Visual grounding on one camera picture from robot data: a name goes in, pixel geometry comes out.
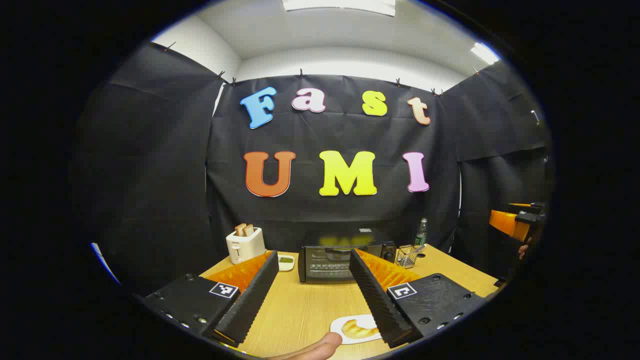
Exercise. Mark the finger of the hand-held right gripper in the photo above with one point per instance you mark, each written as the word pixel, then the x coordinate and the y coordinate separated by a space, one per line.
pixel 525 206
pixel 507 222

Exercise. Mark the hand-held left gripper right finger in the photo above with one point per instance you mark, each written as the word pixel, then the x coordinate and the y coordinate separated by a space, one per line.
pixel 375 300

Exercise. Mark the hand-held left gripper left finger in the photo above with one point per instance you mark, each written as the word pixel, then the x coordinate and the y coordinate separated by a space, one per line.
pixel 255 295

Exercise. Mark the golden croissant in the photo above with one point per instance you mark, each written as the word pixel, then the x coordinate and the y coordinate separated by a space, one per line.
pixel 357 329

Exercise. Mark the white plate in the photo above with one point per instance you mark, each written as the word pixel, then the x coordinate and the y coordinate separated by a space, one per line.
pixel 341 330

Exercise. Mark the black electric oven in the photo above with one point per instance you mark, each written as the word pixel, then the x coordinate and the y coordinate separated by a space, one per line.
pixel 327 262

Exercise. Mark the white divided snack dish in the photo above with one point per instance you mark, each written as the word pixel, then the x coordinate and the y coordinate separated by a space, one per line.
pixel 286 261

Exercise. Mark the white toaster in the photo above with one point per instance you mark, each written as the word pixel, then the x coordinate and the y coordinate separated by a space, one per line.
pixel 246 247

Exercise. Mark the toasted bread slice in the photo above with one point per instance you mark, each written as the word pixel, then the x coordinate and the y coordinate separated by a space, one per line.
pixel 240 230
pixel 249 230

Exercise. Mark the green plastic bottle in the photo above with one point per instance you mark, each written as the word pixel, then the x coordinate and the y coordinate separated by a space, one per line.
pixel 421 236

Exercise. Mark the small ceiling light panel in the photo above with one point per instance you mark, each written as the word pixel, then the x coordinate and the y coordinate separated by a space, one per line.
pixel 485 52

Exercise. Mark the black backdrop cloth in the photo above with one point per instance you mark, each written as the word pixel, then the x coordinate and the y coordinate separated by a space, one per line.
pixel 150 175

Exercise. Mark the large ceiling light panel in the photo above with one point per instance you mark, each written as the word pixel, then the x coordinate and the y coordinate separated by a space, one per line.
pixel 340 5

